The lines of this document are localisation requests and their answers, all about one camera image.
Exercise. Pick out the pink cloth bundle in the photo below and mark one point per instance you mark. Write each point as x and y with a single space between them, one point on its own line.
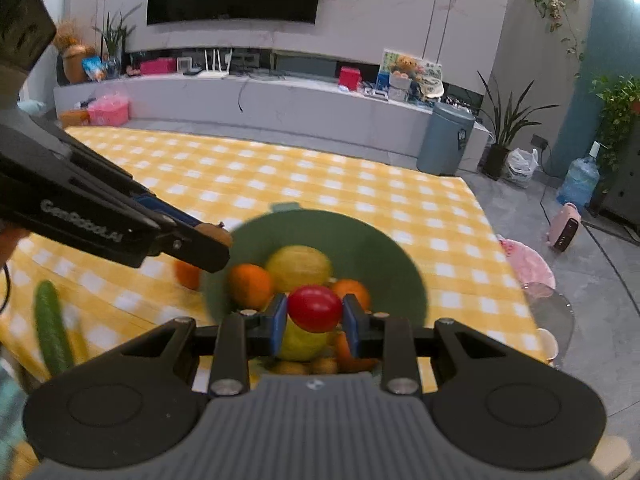
525 265

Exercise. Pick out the grey drawer cabinet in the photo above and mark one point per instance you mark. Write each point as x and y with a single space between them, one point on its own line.
625 190

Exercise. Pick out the blue water jug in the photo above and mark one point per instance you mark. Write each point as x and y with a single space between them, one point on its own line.
579 180

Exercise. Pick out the green cucumber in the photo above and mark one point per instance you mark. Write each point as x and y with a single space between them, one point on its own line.
50 330

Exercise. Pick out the small white frame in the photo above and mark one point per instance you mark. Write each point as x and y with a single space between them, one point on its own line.
184 64

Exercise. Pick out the yellow pear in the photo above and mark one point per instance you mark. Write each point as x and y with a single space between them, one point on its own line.
302 344
300 265

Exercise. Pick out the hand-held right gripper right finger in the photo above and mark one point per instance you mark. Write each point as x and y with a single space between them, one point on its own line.
350 325

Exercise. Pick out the thin-leaf potted plant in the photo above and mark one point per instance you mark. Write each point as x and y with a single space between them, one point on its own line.
116 40

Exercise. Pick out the white router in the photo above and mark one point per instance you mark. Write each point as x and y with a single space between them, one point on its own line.
216 64

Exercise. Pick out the small brown kiwi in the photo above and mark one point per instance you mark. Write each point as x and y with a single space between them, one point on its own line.
292 367
325 365
216 233

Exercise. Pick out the pink space heater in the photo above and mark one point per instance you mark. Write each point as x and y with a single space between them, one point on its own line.
565 225

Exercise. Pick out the white plastic bag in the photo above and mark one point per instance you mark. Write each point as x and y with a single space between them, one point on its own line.
520 166

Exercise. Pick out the pink box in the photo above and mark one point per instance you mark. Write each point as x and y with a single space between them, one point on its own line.
157 66

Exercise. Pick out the hanging vine plant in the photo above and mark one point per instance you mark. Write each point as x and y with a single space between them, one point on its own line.
555 10

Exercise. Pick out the green colander bowl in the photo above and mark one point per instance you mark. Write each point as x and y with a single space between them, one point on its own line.
390 270

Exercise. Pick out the red tomato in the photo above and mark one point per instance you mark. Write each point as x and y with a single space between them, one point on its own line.
315 307

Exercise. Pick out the long-leaf potted plant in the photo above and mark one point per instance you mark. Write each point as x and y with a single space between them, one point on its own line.
500 155

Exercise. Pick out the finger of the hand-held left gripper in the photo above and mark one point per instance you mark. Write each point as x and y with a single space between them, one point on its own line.
175 212
200 255

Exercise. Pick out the green climbing plant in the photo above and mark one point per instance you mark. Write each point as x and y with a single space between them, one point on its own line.
617 105

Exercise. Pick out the orange box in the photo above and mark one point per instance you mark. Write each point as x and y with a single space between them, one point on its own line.
75 117

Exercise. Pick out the glass side table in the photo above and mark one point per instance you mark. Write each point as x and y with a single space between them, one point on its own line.
557 310

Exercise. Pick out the orange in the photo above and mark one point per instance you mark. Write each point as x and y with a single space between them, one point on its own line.
355 291
345 354
187 275
250 285

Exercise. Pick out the white cup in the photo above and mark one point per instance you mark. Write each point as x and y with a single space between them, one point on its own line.
547 345

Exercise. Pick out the blue snack bag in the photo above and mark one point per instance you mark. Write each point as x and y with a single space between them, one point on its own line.
95 68

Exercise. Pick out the white television console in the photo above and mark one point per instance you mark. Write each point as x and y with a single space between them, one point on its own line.
300 105

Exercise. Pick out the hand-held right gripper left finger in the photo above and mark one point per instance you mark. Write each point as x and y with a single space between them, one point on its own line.
279 325

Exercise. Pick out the red box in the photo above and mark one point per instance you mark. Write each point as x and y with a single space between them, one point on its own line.
350 77

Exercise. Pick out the person's left hand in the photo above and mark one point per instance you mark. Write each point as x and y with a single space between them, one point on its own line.
10 242

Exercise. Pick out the brown teddy bear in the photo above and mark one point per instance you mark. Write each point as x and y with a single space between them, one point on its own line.
406 64

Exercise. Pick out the grey-blue trash bin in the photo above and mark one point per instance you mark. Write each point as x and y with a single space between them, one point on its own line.
445 137

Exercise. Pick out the yellow checked tablecloth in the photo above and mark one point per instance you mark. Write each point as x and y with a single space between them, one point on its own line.
350 195

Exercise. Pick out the pink plastic basket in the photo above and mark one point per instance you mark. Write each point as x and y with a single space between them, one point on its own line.
107 110

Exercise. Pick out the dried flower basket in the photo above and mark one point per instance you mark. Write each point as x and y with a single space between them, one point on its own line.
72 57

